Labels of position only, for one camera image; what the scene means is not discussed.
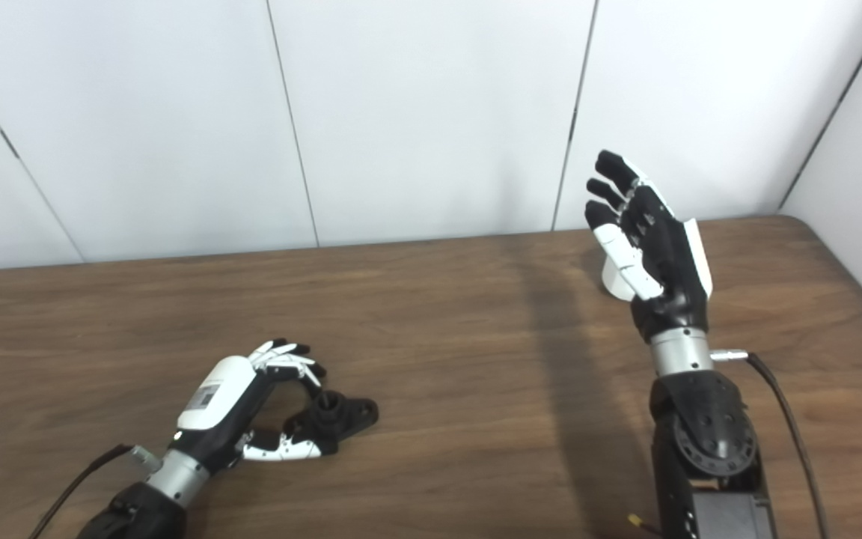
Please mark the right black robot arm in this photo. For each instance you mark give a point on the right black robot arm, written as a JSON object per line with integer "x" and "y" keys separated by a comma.
{"x": 708, "y": 434}

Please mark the round white piece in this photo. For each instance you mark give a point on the round white piece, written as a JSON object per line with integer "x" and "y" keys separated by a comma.
{"x": 614, "y": 284}

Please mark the black holder with flange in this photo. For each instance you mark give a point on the black holder with flange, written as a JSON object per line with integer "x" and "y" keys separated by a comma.
{"x": 356, "y": 412}

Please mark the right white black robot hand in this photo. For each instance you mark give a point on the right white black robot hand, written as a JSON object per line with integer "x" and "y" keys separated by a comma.
{"x": 670, "y": 269}

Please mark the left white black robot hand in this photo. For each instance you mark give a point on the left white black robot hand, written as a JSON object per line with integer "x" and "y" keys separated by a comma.
{"x": 214, "y": 397}

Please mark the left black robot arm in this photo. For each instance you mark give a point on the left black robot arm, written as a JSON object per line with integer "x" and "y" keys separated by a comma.
{"x": 176, "y": 479}

